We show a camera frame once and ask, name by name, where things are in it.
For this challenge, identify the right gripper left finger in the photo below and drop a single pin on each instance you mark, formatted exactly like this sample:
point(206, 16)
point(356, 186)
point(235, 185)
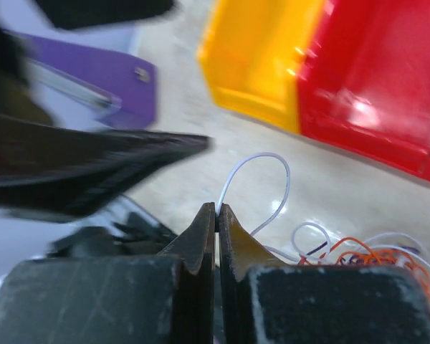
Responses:
point(162, 298)

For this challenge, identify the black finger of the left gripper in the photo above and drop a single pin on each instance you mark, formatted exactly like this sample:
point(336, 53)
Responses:
point(58, 173)

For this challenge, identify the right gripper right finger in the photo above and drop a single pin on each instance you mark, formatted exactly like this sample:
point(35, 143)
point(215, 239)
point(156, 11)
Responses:
point(268, 301)

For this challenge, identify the yellow plastic bin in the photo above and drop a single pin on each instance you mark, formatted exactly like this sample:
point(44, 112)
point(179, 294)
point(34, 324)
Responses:
point(251, 53)

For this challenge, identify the red double compartment bin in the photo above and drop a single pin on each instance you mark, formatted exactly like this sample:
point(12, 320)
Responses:
point(365, 83)

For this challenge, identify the purple holder block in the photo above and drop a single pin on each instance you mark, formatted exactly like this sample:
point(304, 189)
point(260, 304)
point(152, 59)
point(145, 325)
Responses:
point(119, 88)

